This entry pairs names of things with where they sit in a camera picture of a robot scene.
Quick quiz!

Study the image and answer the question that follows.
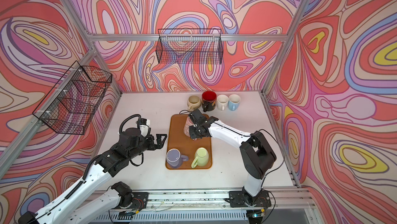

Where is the black wire basket left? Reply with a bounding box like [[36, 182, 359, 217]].
[[32, 61, 113, 135]]

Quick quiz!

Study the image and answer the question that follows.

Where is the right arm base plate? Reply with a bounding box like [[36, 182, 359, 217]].
[[224, 189, 272, 209]]

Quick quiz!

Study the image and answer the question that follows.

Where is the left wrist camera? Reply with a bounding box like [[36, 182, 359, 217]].
[[137, 118, 151, 137]]

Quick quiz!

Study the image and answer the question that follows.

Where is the black patterned mug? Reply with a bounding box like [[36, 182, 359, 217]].
[[202, 91, 217, 112]]

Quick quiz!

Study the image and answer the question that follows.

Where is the beige speckled mug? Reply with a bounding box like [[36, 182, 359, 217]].
[[187, 95, 202, 111]]

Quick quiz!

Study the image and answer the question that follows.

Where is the brown wooden tray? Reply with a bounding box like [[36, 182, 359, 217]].
[[165, 114, 213, 170]]

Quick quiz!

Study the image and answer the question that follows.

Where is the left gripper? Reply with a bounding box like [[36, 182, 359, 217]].
[[126, 133, 167, 162]]

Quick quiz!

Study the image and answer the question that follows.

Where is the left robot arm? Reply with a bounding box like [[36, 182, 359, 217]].
[[18, 128, 167, 224]]

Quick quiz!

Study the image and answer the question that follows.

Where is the white mug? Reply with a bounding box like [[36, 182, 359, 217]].
[[216, 94, 229, 111]]

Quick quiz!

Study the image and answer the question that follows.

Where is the black wire basket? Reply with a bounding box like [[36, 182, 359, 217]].
[[32, 61, 113, 135], [156, 28, 224, 65]]

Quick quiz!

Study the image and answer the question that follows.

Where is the light blue mug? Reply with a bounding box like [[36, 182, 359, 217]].
[[228, 94, 241, 111]]

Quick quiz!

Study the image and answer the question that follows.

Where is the light green mug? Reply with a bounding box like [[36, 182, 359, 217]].
[[191, 147, 209, 169]]

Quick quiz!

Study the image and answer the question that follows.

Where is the pink mug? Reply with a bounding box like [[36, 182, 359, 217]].
[[183, 117, 194, 138]]

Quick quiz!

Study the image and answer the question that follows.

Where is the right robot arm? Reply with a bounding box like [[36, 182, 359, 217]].
[[188, 109, 277, 199]]

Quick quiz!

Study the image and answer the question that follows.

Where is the black wire basket back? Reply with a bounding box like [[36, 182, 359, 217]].
[[156, 28, 224, 65]]

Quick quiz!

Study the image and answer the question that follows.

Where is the aluminium mounting rail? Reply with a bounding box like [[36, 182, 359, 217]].
[[61, 187, 317, 212]]

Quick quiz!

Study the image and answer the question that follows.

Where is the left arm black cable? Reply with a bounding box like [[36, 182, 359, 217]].
[[119, 114, 142, 135]]

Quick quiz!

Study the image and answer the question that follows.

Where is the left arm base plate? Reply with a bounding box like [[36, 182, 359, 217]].
[[112, 192, 149, 211]]

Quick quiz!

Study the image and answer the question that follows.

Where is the purple mug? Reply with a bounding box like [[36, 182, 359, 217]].
[[166, 149, 189, 169]]

